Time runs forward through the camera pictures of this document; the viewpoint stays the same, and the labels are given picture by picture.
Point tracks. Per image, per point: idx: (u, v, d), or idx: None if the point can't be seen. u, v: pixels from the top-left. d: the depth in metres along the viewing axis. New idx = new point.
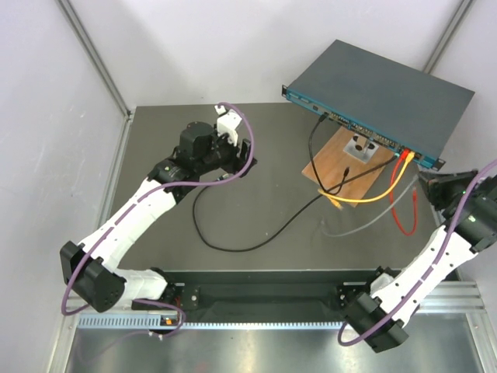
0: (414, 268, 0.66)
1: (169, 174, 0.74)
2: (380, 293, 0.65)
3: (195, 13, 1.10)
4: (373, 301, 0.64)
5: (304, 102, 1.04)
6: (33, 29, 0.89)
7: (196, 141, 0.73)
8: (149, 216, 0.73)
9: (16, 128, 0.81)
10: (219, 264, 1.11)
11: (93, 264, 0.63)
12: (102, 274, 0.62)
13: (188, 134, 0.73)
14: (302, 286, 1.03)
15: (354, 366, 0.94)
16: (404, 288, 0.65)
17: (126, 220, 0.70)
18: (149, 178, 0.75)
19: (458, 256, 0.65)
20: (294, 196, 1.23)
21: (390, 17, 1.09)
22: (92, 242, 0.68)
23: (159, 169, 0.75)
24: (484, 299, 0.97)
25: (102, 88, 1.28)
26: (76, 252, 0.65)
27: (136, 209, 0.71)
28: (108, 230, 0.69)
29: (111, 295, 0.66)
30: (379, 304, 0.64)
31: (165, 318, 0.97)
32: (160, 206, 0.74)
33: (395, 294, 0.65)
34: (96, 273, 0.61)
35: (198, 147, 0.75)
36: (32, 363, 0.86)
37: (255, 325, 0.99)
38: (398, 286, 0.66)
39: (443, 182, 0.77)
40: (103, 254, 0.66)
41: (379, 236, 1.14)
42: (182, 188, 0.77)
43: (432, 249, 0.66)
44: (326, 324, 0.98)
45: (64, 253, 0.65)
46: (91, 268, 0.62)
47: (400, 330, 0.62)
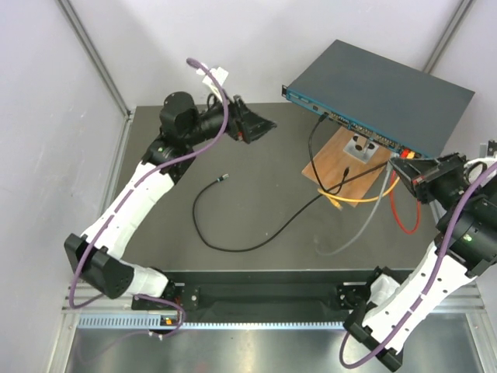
0: (404, 297, 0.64)
1: (163, 155, 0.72)
2: (370, 322, 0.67)
3: (195, 12, 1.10)
4: (362, 330, 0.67)
5: (304, 102, 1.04)
6: (33, 29, 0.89)
7: (177, 117, 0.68)
8: (148, 200, 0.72)
9: (15, 128, 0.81)
10: (218, 264, 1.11)
11: (99, 254, 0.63)
12: (109, 263, 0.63)
13: (166, 113, 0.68)
14: (304, 286, 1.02)
15: (354, 366, 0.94)
16: (394, 317, 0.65)
17: (125, 207, 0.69)
18: (144, 162, 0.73)
19: (452, 281, 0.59)
20: (295, 196, 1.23)
21: (390, 16, 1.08)
22: (94, 231, 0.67)
23: (152, 153, 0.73)
24: (484, 299, 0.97)
25: (102, 88, 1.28)
26: (80, 242, 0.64)
27: (133, 194, 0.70)
28: (109, 217, 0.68)
29: (121, 281, 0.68)
30: (370, 332, 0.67)
31: (165, 318, 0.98)
32: (158, 189, 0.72)
33: (386, 321, 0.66)
34: (104, 263, 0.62)
35: (179, 122, 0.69)
36: (32, 363, 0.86)
37: (255, 325, 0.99)
38: (389, 315, 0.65)
39: (432, 179, 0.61)
40: (108, 242, 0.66)
41: (380, 236, 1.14)
42: (178, 168, 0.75)
43: (422, 275, 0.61)
44: (326, 325, 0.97)
45: (67, 246, 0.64)
46: (98, 258, 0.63)
47: (394, 357, 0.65)
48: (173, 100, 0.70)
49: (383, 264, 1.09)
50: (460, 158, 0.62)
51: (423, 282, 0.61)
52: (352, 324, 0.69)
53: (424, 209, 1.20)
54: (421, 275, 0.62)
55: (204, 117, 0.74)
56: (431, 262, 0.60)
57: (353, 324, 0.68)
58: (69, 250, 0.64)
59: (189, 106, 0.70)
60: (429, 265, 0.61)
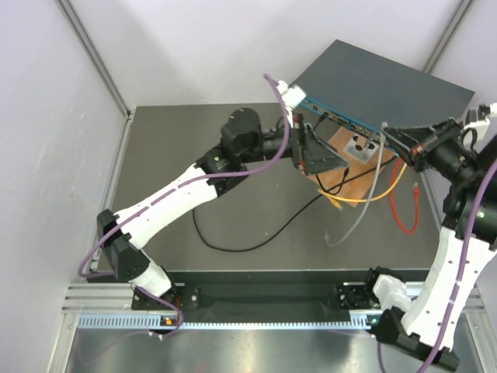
0: (439, 290, 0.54)
1: (217, 165, 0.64)
2: (415, 326, 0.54)
3: (196, 13, 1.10)
4: (410, 339, 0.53)
5: (304, 102, 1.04)
6: (33, 29, 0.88)
7: (236, 138, 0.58)
8: (186, 203, 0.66)
9: (16, 128, 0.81)
10: (219, 264, 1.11)
11: (120, 238, 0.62)
12: (126, 249, 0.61)
13: (228, 128, 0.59)
14: (307, 286, 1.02)
15: (354, 366, 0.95)
16: (438, 314, 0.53)
17: (163, 203, 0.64)
18: (196, 165, 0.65)
19: (479, 259, 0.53)
20: (295, 196, 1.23)
21: (390, 16, 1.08)
22: (127, 214, 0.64)
23: (206, 160, 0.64)
24: (484, 299, 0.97)
25: (102, 88, 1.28)
26: (109, 221, 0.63)
27: (175, 194, 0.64)
28: (144, 208, 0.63)
29: (133, 270, 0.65)
30: (418, 339, 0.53)
31: (165, 318, 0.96)
32: (201, 196, 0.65)
33: (432, 323, 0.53)
34: (122, 249, 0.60)
35: (239, 141, 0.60)
36: (32, 363, 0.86)
37: (255, 325, 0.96)
38: (431, 313, 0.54)
39: (432, 148, 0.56)
40: (133, 231, 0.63)
41: (379, 236, 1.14)
42: (227, 183, 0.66)
43: (450, 263, 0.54)
44: (326, 325, 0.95)
45: (98, 219, 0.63)
46: (118, 242, 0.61)
47: (450, 358, 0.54)
48: (240, 114, 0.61)
49: (383, 264, 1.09)
50: (455, 123, 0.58)
51: (453, 270, 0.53)
52: (397, 336, 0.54)
53: (424, 209, 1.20)
54: (449, 263, 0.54)
55: (270, 137, 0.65)
56: (458, 246, 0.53)
57: (397, 336, 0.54)
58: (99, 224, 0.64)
59: (252, 126, 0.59)
60: (456, 249, 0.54)
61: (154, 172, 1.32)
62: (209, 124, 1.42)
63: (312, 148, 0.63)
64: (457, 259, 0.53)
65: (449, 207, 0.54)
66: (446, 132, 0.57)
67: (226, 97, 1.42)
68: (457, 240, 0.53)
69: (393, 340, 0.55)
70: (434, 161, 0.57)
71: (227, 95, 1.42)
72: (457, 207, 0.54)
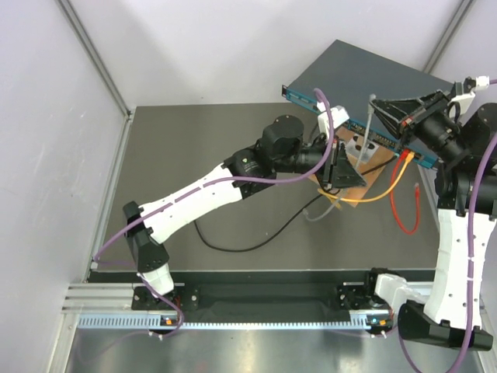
0: (456, 270, 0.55)
1: (245, 167, 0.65)
2: (442, 313, 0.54)
3: (196, 12, 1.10)
4: (443, 327, 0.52)
5: (305, 102, 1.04)
6: (34, 28, 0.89)
7: (278, 141, 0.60)
8: (210, 203, 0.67)
9: (16, 128, 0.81)
10: (219, 263, 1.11)
11: (142, 231, 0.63)
12: (147, 244, 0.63)
13: (272, 132, 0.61)
14: (310, 286, 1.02)
15: (354, 367, 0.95)
16: (461, 294, 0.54)
17: (187, 202, 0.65)
18: (224, 165, 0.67)
19: (483, 231, 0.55)
20: (296, 196, 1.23)
21: (390, 17, 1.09)
22: (151, 209, 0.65)
23: (237, 162, 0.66)
24: (484, 299, 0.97)
25: (102, 88, 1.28)
26: (134, 213, 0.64)
27: (199, 193, 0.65)
28: (167, 204, 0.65)
29: (154, 263, 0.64)
30: (450, 325, 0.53)
31: (165, 318, 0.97)
32: (225, 198, 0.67)
33: (457, 305, 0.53)
34: (144, 242, 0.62)
35: (278, 147, 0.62)
36: (33, 363, 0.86)
37: (255, 325, 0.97)
38: (454, 297, 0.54)
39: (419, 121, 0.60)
40: (155, 227, 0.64)
41: (380, 237, 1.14)
42: (252, 186, 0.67)
43: (458, 242, 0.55)
44: (327, 325, 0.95)
45: (124, 211, 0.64)
46: (140, 235, 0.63)
47: (484, 336, 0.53)
48: (286, 120, 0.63)
49: (383, 264, 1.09)
50: (443, 95, 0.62)
51: (463, 246, 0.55)
52: (429, 327, 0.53)
53: (424, 209, 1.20)
54: (457, 242, 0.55)
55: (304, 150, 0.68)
56: (463, 223, 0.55)
57: (429, 327, 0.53)
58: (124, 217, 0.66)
59: (296, 133, 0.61)
60: (461, 227, 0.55)
61: (155, 172, 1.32)
62: (209, 124, 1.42)
63: (338, 163, 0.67)
64: (463, 236, 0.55)
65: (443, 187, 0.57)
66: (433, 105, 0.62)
67: (226, 97, 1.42)
68: (459, 217, 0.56)
69: (426, 334, 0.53)
70: (422, 133, 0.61)
71: (227, 96, 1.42)
72: (450, 188, 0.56)
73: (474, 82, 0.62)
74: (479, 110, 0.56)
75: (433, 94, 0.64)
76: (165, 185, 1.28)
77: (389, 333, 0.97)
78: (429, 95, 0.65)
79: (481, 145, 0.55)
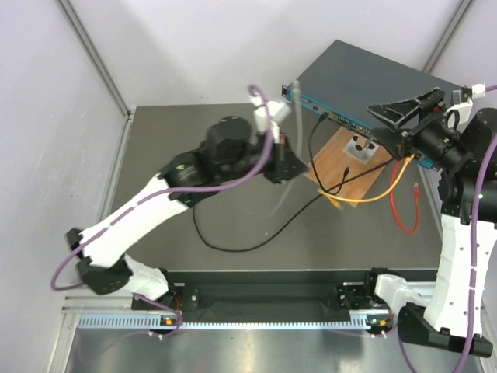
0: (458, 279, 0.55)
1: (182, 176, 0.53)
2: (441, 320, 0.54)
3: (195, 12, 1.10)
4: (443, 335, 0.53)
5: (304, 102, 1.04)
6: (34, 29, 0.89)
7: (222, 144, 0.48)
8: (151, 221, 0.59)
9: (16, 128, 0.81)
10: (219, 264, 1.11)
11: (83, 262, 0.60)
12: (89, 275, 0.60)
13: (219, 133, 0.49)
14: (310, 286, 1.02)
15: (354, 367, 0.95)
16: (462, 303, 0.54)
17: (123, 221, 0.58)
18: (161, 174, 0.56)
19: (488, 240, 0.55)
20: (295, 196, 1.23)
21: (390, 17, 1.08)
22: (91, 234, 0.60)
23: (174, 169, 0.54)
24: (484, 299, 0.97)
25: (102, 88, 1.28)
26: (75, 241, 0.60)
27: (133, 213, 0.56)
28: (102, 228, 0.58)
29: (110, 285, 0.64)
30: (449, 334, 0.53)
31: (165, 318, 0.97)
32: (165, 213, 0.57)
33: (457, 313, 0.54)
34: (85, 274, 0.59)
35: (224, 150, 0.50)
36: (33, 363, 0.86)
37: (255, 325, 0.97)
38: (455, 305, 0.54)
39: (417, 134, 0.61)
40: (96, 252, 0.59)
41: (380, 237, 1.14)
42: (194, 193, 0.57)
43: (461, 250, 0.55)
44: (326, 325, 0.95)
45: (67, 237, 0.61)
46: (80, 266, 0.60)
47: (484, 344, 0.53)
48: (233, 120, 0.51)
49: (383, 264, 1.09)
50: (441, 94, 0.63)
51: (467, 256, 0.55)
52: (428, 335, 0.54)
53: (424, 209, 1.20)
54: (460, 250, 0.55)
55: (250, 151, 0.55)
56: (467, 232, 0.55)
57: (429, 335, 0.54)
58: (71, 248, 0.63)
59: (245, 134, 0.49)
60: (464, 235, 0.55)
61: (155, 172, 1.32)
62: (209, 124, 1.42)
63: (285, 158, 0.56)
64: (467, 245, 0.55)
65: (446, 194, 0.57)
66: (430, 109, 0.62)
67: (226, 97, 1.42)
68: (463, 227, 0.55)
69: (425, 341, 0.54)
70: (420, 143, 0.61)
71: (227, 96, 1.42)
72: (455, 193, 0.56)
73: (472, 88, 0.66)
74: (477, 113, 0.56)
75: (430, 92, 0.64)
76: None
77: (389, 333, 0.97)
78: (425, 95, 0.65)
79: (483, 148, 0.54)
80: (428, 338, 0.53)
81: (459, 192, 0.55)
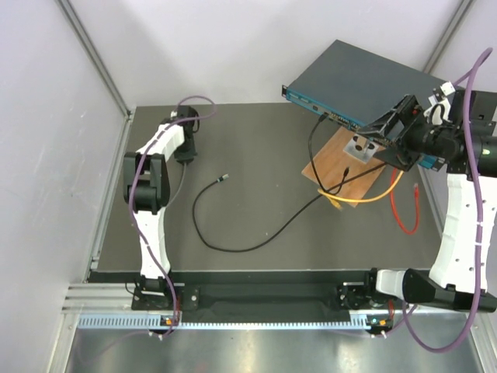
0: (463, 236, 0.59)
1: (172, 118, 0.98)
2: (448, 277, 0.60)
3: (194, 12, 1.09)
4: (449, 291, 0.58)
5: (304, 102, 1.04)
6: (34, 29, 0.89)
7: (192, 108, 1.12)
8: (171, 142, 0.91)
9: (17, 129, 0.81)
10: (218, 264, 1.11)
11: (154, 156, 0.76)
12: (164, 160, 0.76)
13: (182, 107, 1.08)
14: (311, 286, 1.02)
15: (354, 366, 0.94)
16: (467, 260, 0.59)
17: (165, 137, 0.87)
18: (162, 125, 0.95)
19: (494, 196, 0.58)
20: (295, 196, 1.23)
21: (390, 17, 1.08)
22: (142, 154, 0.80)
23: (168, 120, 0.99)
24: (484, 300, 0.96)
25: (102, 88, 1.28)
26: (137, 155, 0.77)
27: (165, 134, 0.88)
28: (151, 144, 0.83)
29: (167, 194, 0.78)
30: (455, 290, 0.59)
31: (165, 318, 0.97)
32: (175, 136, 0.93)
33: (463, 270, 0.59)
34: (161, 158, 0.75)
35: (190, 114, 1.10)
36: (33, 363, 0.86)
37: (255, 325, 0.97)
38: (460, 262, 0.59)
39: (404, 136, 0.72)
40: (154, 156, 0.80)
41: (380, 236, 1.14)
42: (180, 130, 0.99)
43: (467, 206, 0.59)
44: (326, 325, 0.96)
45: (127, 155, 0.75)
46: (154, 156, 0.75)
47: (489, 298, 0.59)
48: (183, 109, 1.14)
49: (383, 264, 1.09)
50: (413, 99, 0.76)
51: (472, 211, 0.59)
52: (433, 292, 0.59)
53: (424, 209, 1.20)
54: (467, 207, 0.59)
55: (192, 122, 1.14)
56: (471, 189, 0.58)
57: (434, 292, 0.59)
58: (124, 176, 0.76)
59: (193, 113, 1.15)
60: (469, 193, 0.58)
61: None
62: (209, 124, 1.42)
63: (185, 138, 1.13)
64: (473, 201, 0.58)
65: (453, 153, 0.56)
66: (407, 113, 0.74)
67: (226, 97, 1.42)
68: (469, 183, 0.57)
69: (430, 298, 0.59)
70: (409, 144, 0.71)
71: (227, 95, 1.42)
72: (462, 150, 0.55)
73: (443, 92, 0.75)
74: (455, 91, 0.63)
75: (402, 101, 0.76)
76: None
77: (389, 333, 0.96)
78: (398, 105, 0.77)
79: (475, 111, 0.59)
80: (435, 295, 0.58)
81: (465, 148, 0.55)
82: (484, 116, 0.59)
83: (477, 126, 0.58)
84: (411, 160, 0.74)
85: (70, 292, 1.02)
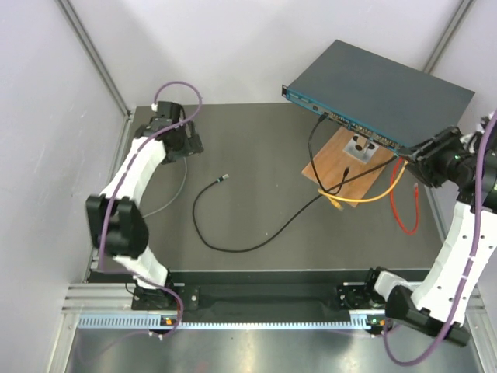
0: (451, 266, 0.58)
1: (153, 129, 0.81)
2: (425, 301, 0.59)
3: (194, 12, 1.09)
4: (422, 314, 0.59)
5: (304, 102, 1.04)
6: (34, 29, 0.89)
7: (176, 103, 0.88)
8: (149, 165, 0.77)
9: (17, 130, 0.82)
10: (218, 264, 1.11)
11: (122, 202, 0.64)
12: (133, 207, 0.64)
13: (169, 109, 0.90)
14: (310, 286, 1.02)
15: (354, 366, 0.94)
16: (450, 290, 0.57)
17: (137, 164, 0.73)
18: (137, 137, 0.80)
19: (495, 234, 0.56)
20: (295, 196, 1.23)
21: (390, 16, 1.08)
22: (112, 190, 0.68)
23: (144, 130, 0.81)
24: (484, 299, 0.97)
25: (102, 88, 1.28)
26: (100, 200, 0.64)
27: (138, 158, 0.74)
28: (122, 175, 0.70)
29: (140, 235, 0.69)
30: (428, 315, 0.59)
31: (165, 318, 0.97)
32: (156, 155, 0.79)
33: (443, 298, 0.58)
34: (130, 208, 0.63)
35: (174, 112, 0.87)
36: (33, 364, 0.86)
37: (255, 325, 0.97)
38: (442, 290, 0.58)
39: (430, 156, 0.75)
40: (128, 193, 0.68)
41: (379, 236, 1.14)
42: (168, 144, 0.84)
43: (464, 237, 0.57)
44: (326, 325, 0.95)
45: (89, 204, 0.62)
46: (122, 206, 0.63)
47: (461, 332, 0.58)
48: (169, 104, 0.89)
49: (384, 264, 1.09)
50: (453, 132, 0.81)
51: (467, 243, 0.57)
52: (407, 311, 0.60)
53: (424, 209, 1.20)
54: (463, 238, 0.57)
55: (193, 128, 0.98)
56: (472, 221, 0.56)
57: (407, 311, 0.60)
58: (89, 226, 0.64)
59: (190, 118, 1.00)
60: (469, 224, 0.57)
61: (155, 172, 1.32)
62: (209, 124, 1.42)
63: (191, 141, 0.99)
64: (470, 234, 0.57)
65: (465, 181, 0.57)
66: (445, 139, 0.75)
67: (226, 97, 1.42)
68: (470, 214, 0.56)
69: (404, 316, 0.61)
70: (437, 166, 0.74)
71: (227, 95, 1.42)
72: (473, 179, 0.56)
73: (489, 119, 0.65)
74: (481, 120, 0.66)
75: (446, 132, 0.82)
76: (165, 185, 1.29)
77: (388, 334, 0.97)
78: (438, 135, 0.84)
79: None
80: (408, 313, 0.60)
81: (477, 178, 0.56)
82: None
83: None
84: (437, 183, 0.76)
85: (70, 292, 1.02)
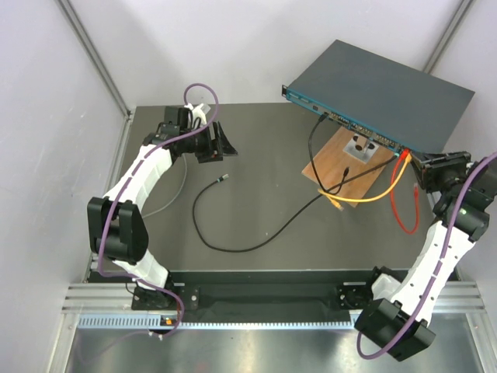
0: (423, 266, 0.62)
1: (161, 137, 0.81)
2: (399, 296, 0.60)
3: (193, 12, 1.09)
4: (394, 305, 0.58)
5: (304, 102, 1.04)
6: (34, 30, 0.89)
7: (185, 109, 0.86)
8: (155, 170, 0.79)
9: (16, 130, 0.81)
10: (218, 264, 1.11)
11: (125, 206, 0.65)
12: (134, 210, 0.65)
13: (199, 112, 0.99)
14: (310, 286, 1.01)
15: (354, 366, 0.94)
16: (421, 288, 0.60)
17: (142, 171, 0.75)
18: (145, 144, 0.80)
19: (460, 246, 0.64)
20: (295, 197, 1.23)
21: (389, 17, 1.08)
22: (116, 193, 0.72)
23: (152, 137, 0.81)
24: (484, 299, 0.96)
25: (102, 88, 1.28)
26: (102, 203, 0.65)
27: (144, 164, 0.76)
28: (126, 180, 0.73)
29: (140, 242, 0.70)
30: (400, 308, 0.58)
31: (165, 318, 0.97)
32: (162, 161, 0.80)
33: (413, 294, 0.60)
34: (130, 211, 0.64)
35: (182, 118, 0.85)
36: (33, 364, 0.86)
37: (255, 325, 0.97)
38: (414, 287, 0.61)
39: (435, 169, 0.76)
40: (131, 197, 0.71)
41: (379, 236, 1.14)
42: (177, 151, 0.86)
43: (436, 245, 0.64)
44: (326, 325, 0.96)
45: (92, 207, 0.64)
46: (124, 209, 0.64)
47: (426, 331, 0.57)
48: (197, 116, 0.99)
49: (384, 264, 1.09)
50: (464, 157, 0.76)
51: (438, 249, 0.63)
52: (380, 302, 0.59)
53: (423, 209, 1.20)
54: (435, 245, 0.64)
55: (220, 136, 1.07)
56: (442, 232, 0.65)
57: (380, 303, 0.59)
58: (89, 228, 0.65)
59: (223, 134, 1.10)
60: (440, 235, 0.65)
61: None
62: None
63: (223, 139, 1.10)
64: (440, 242, 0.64)
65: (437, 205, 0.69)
66: (455, 160, 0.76)
67: (226, 97, 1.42)
68: (442, 227, 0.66)
69: (375, 308, 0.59)
70: (438, 179, 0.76)
71: (227, 95, 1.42)
72: (443, 207, 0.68)
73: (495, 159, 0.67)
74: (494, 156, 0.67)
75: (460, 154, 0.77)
76: (165, 185, 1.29)
77: None
78: (451, 153, 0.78)
79: (479, 183, 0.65)
80: (380, 305, 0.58)
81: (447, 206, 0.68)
82: (485, 191, 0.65)
83: (475, 196, 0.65)
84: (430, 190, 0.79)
85: (70, 292, 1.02)
